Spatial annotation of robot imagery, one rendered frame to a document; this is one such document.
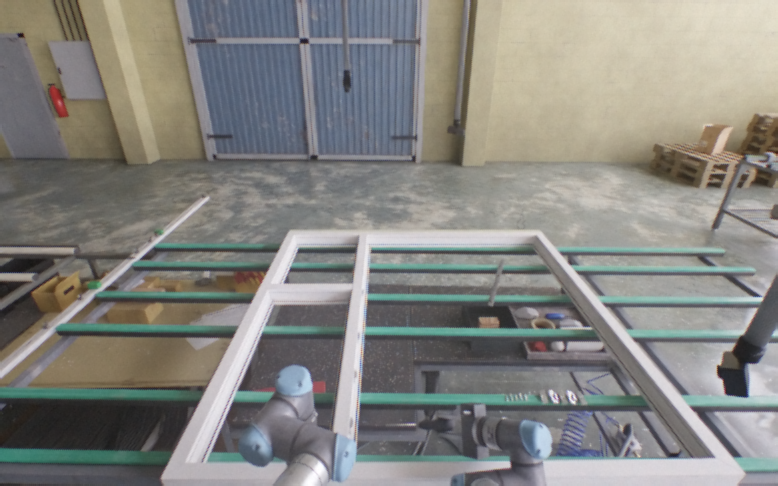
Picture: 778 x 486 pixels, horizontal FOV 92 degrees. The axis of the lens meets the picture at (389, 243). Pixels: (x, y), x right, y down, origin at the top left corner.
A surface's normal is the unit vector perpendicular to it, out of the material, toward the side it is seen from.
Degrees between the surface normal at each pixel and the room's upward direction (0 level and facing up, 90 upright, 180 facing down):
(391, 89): 90
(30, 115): 90
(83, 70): 90
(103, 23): 90
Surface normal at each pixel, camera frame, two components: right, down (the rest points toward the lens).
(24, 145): -0.01, 0.45
